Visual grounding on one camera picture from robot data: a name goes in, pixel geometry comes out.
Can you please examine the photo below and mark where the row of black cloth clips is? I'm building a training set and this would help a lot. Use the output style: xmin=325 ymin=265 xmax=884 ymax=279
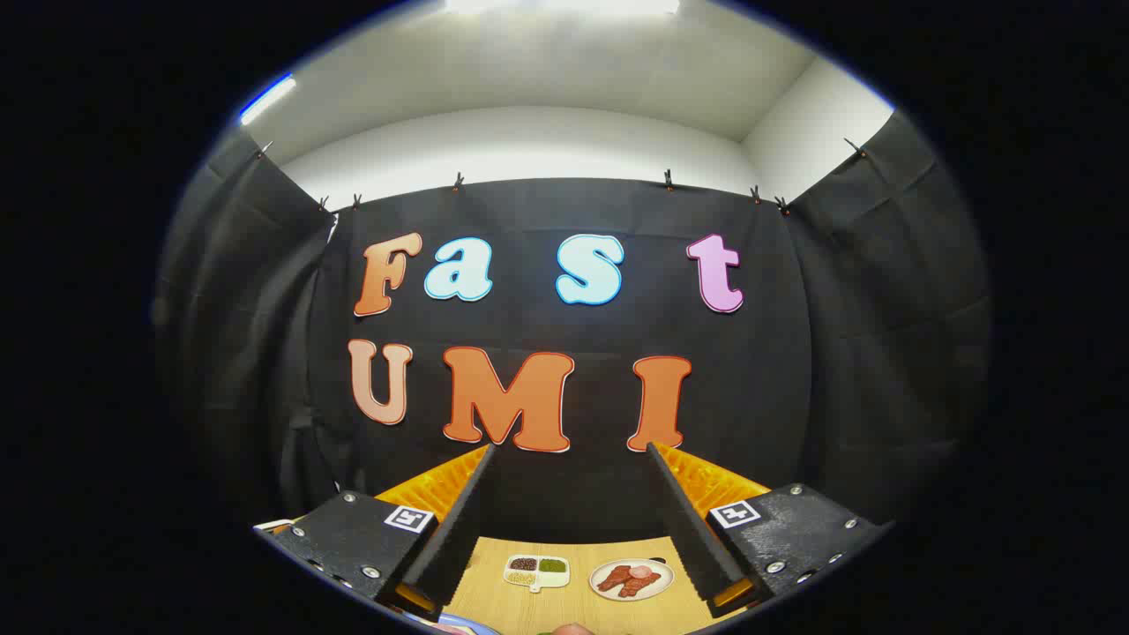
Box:
xmin=256 ymin=137 xmax=870 ymax=217

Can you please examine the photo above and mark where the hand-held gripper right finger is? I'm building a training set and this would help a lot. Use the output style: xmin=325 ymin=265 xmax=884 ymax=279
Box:
xmin=647 ymin=443 xmax=893 ymax=620

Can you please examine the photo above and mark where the ceiling light panel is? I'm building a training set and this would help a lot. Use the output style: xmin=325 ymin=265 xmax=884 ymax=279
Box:
xmin=441 ymin=0 xmax=680 ymax=16

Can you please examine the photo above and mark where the white oval plate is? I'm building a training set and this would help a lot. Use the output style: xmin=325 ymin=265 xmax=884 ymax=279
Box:
xmin=588 ymin=558 xmax=676 ymax=602

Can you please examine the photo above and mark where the white divided dish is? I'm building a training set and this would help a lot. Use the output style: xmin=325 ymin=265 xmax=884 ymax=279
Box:
xmin=503 ymin=554 xmax=571 ymax=594

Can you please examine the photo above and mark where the ceiling light strip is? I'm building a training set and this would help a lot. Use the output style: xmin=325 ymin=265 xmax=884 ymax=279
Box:
xmin=238 ymin=73 xmax=298 ymax=126

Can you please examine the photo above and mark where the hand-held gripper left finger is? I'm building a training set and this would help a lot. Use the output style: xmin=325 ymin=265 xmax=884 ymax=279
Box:
xmin=265 ymin=444 xmax=497 ymax=623

